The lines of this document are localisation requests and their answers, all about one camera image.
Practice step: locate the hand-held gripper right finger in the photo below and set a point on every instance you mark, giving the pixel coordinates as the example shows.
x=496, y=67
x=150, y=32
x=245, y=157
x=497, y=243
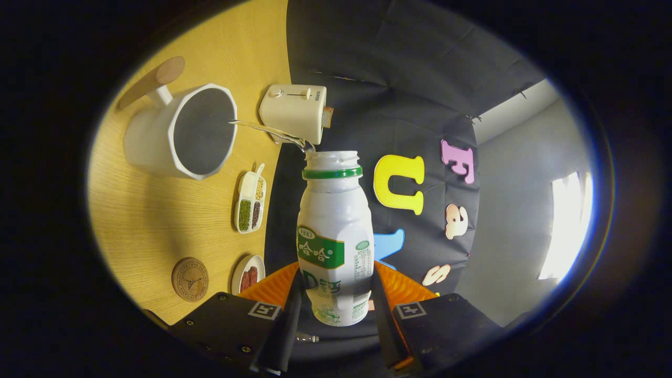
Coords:
x=386, y=325

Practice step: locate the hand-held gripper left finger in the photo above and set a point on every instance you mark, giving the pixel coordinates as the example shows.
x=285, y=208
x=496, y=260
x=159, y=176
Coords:
x=286, y=325

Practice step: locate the round wooden coaster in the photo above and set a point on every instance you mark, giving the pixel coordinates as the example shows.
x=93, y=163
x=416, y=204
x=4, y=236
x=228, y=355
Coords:
x=190, y=279

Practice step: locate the white juice bottle green label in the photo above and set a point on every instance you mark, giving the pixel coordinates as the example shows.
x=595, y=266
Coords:
x=336, y=210

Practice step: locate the clear plastic water bottle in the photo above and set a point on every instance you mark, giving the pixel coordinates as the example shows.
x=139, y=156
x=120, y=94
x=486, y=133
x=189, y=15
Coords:
x=307, y=338

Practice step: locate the red meat slice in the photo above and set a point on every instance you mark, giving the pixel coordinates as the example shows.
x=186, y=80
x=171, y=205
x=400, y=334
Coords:
x=245, y=281
x=254, y=274

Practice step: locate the white round plate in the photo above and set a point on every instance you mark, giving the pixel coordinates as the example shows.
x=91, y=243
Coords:
x=236, y=281

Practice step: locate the white divided bean dish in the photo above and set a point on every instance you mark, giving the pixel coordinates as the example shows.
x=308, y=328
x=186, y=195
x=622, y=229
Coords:
x=250, y=202

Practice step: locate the wooden table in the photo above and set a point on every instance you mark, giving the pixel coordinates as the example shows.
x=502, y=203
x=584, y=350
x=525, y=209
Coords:
x=157, y=220

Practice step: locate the ceiling light panel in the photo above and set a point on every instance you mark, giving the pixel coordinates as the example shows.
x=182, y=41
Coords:
x=567, y=226

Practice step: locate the toast slice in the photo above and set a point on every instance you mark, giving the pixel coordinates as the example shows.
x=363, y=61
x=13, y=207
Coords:
x=327, y=116

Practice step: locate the cream toaster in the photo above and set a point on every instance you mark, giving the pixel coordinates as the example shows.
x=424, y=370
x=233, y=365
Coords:
x=291, y=110

